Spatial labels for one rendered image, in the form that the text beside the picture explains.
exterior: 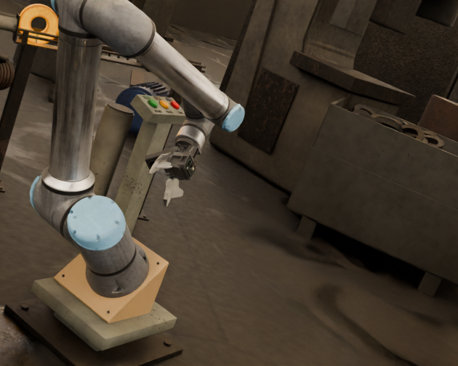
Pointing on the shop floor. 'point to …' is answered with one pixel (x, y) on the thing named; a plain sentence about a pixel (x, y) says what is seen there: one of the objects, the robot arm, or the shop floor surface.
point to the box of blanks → (390, 191)
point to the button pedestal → (137, 165)
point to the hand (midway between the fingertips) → (155, 190)
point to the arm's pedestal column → (73, 337)
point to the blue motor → (142, 94)
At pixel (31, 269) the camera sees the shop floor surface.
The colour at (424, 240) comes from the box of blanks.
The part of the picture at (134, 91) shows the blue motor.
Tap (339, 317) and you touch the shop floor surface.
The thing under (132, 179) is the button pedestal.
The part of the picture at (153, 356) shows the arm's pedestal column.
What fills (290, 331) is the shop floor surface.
